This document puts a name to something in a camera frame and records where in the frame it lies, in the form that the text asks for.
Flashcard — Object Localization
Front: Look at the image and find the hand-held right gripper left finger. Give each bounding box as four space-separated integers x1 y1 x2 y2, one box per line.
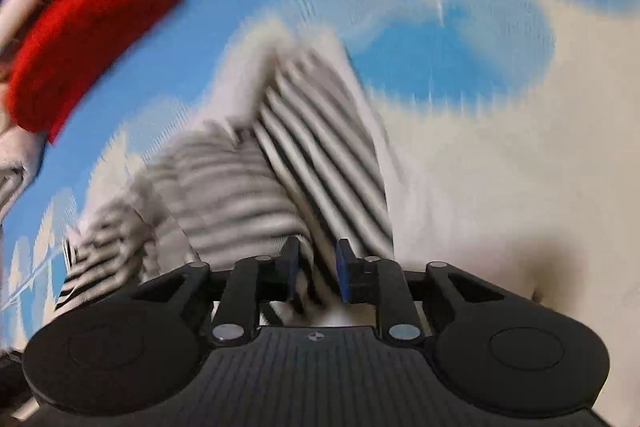
134 237 301 347

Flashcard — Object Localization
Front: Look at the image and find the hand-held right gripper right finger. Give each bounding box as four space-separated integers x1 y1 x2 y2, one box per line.
335 238 507 344

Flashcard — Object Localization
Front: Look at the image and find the folded beige garment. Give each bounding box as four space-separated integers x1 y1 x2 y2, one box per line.
0 124 50 233

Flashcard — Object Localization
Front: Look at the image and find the folded red sweater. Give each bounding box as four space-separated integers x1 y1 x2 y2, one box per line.
4 0 185 146

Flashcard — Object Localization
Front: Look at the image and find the blue white printed bedsheet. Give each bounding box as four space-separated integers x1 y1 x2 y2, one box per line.
0 0 640 348

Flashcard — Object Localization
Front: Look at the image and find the black white striped small garment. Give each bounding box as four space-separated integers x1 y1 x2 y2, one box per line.
55 41 402 329

